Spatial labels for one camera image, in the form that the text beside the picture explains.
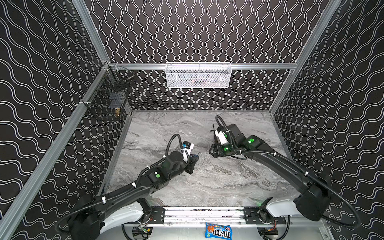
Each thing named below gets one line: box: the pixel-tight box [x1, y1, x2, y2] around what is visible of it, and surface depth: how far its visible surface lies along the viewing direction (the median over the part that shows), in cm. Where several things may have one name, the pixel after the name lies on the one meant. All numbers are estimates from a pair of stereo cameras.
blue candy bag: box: [205, 222, 233, 240], surface depth 70 cm
